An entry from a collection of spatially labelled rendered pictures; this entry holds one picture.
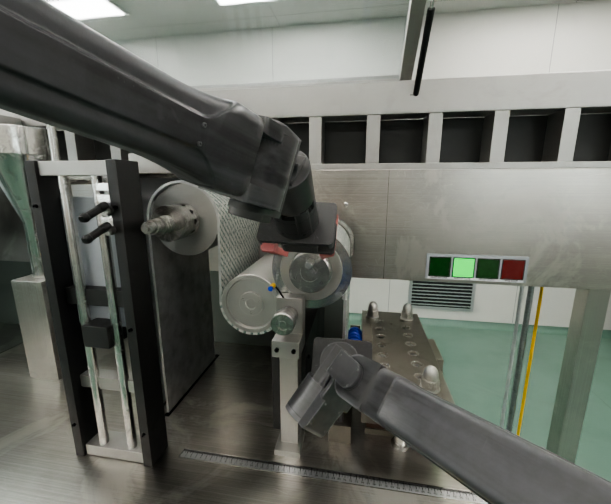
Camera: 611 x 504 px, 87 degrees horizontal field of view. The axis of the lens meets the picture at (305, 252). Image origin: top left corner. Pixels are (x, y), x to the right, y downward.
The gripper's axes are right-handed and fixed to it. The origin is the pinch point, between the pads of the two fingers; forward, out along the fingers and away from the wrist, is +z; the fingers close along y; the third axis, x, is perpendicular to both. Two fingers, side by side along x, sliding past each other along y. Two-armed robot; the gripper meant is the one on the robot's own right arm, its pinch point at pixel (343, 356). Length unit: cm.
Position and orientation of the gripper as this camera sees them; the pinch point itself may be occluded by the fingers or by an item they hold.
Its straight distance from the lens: 67.9
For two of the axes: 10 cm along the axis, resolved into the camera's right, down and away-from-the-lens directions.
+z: 1.4, 2.7, 9.5
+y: 9.9, 0.5, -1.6
